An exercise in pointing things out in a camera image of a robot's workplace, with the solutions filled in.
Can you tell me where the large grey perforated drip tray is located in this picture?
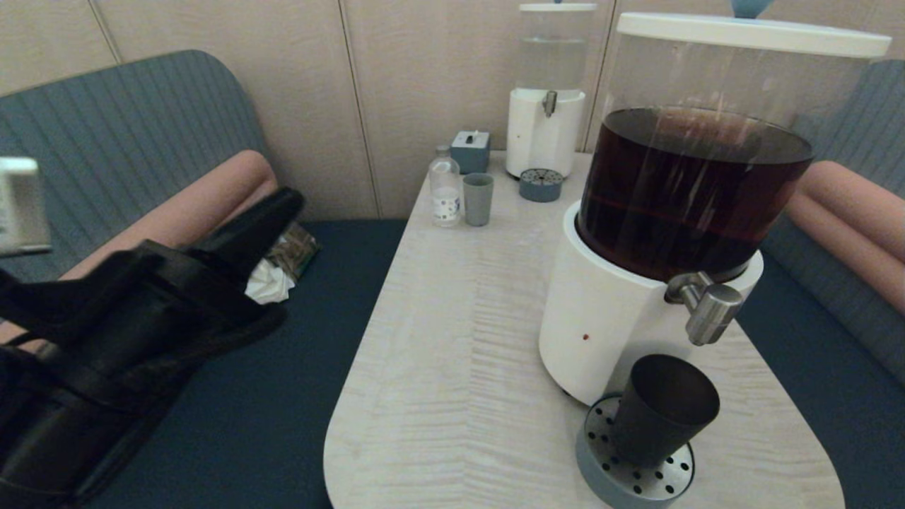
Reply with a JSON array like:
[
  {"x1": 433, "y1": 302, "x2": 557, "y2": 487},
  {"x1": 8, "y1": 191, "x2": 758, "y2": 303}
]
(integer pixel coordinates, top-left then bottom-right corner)
[{"x1": 576, "y1": 393, "x2": 696, "y2": 509}]

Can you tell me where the crumpled white tissue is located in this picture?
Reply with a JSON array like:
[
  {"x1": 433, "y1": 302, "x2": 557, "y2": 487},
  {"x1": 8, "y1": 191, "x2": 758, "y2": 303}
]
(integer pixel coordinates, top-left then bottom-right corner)
[{"x1": 244, "y1": 258, "x2": 296, "y2": 305}]

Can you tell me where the pink cylindrical bolster cushion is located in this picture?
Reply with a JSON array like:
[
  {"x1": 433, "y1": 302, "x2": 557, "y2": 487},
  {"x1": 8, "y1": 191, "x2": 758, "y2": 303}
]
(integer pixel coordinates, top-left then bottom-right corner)
[
  {"x1": 783, "y1": 189, "x2": 905, "y2": 314},
  {"x1": 60, "y1": 149, "x2": 273, "y2": 281},
  {"x1": 230, "y1": 180, "x2": 280, "y2": 221},
  {"x1": 799, "y1": 160, "x2": 905, "y2": 247}
]

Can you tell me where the grey-blue tissue box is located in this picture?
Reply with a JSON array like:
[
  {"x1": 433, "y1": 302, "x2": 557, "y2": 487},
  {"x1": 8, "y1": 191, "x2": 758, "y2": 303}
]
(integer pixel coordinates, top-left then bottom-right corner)
[{"x1": 450, "y1": 130, "x2": 491, "y2": 175}]

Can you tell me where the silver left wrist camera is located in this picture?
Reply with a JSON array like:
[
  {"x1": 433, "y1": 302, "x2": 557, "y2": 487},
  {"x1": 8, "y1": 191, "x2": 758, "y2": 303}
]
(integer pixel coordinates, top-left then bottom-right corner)
[{"x1": 0, "y1": 157, "x2": 52, "y2": 257}]

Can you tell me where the grey plastic cup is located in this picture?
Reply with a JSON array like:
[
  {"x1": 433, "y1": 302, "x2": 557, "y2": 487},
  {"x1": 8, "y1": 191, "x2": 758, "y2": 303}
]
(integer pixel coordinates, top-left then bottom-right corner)
[{"x1": 463, "y1": 172, "x2": 494, "y2": 227}]

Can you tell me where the small grey perforated drip tray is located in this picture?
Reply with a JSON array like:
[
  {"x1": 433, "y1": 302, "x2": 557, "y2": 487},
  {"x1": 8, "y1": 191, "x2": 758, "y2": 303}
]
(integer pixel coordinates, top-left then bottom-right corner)
[{"x1": 519, "y1": 168, "x2": 564, "y2": 203}]

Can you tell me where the small clear water dispenser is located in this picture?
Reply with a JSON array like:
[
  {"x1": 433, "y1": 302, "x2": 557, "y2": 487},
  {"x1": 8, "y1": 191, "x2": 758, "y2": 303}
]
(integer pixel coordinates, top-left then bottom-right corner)
[{"x1": 506, "y1": 0, "x2": 598, "y2": 179}]

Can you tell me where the large silver dispenser tap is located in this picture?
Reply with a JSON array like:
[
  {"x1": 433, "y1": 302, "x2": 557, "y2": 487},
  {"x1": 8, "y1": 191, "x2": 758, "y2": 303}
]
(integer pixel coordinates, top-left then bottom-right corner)
[{"x1": 665, "y1": 272, "x2": 745, "y2": 346}]

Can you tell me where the large dark tea dispenser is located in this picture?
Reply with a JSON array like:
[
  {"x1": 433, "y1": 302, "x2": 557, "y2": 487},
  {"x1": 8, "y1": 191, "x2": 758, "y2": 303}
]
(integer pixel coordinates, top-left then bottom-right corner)
[{"x1": 539, "y1": 12, "x2": 893, "y2": 407}]

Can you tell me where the clear plastic bottle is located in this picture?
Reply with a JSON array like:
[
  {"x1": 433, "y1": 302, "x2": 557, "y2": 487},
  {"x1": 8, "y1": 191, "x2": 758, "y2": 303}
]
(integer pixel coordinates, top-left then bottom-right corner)
[{"x1": 428, "y1": 145, "x2": 462, "y2": 228}]

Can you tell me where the small white dispenser lid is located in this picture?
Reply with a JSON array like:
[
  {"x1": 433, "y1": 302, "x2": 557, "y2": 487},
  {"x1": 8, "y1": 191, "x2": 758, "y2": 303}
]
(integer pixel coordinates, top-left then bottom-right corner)
[{"x1": 518, "y1": 0, "x2": 598, "y2": 13}]

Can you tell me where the large white dispenser lid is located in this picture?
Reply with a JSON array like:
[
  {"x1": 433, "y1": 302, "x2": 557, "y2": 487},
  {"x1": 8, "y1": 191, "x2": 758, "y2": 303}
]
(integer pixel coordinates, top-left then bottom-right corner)
[{"x1": 617, "y1": 0, "x2": 893, "y2": 59}]

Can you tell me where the green snack packet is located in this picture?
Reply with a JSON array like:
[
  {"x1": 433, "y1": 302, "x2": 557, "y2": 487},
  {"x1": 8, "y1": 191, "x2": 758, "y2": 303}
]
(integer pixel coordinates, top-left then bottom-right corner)
[{"x1": 265, "y1": 221, "x2": 320, "y2": 281}]

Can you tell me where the black plastic cup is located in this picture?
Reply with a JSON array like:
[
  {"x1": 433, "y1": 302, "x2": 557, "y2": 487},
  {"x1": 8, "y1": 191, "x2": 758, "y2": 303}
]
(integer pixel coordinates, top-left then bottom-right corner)
[{"x1": 612, "y1": 354, "x2": 720, "y2": 469}]

